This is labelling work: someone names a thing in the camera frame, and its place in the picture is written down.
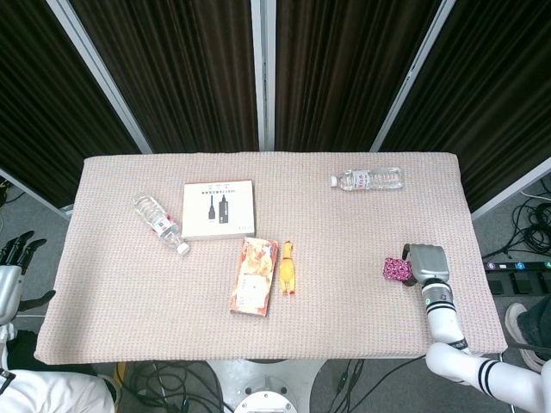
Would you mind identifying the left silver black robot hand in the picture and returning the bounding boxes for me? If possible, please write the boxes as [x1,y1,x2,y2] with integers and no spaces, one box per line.
[0,230,57,322]

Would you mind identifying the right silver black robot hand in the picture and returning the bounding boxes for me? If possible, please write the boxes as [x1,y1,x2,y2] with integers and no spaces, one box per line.
[401,243,451,289]

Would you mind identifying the pink patterned card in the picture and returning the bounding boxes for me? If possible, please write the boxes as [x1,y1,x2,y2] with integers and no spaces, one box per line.
[382,256,413,284]

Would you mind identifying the white grey robot base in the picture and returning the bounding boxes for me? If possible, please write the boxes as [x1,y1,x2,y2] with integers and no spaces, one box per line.
[206,359,328,413]

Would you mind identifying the white sneaker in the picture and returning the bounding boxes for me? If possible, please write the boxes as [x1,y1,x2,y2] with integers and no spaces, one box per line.
[504,303,551,373]

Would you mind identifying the clear water bottle red print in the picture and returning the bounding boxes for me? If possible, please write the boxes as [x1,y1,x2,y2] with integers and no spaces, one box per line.
[330,166,406,191]

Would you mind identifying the dark trouser leg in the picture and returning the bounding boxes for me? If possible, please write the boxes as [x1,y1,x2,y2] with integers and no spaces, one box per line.
[517,293,551,345]

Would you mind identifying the yellow rubber chicken toy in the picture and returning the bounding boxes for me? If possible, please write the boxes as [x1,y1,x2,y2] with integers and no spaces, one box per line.
[279,240,298,297]

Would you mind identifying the clear water bottle white label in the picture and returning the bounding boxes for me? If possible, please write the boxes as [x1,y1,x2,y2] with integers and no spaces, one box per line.
[132,194,191,256]

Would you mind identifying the pink woven table cloth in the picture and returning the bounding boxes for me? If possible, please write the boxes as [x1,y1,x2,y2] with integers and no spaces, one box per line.
[33,151,508,366]

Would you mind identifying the orange cookie box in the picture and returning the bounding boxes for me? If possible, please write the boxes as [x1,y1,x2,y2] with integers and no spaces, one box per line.
[227,236,280,318]

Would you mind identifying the dark brown curtain panel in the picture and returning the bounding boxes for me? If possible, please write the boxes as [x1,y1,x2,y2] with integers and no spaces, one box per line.
[378,0,551,212]
[0,0,143,207]
[275,0,440,152]
[71,0,259,154]

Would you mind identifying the white flat product box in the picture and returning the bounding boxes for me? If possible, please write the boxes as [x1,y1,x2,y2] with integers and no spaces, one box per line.
[181,179,259,242]

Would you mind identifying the grey metal partition rail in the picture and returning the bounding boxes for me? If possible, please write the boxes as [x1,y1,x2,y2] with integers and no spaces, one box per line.
[0,167,74,220]
[471,157,551,220]

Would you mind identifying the black floor cable bundle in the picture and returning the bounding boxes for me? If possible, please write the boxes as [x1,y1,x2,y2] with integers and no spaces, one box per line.
[481,178,551,262]
[115,360,236,413]

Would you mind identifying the grey metal partition post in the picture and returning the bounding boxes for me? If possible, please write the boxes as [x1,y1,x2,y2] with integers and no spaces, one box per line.
[369,0,457,152]
[251,0,276,151]
[46,0,154,155]

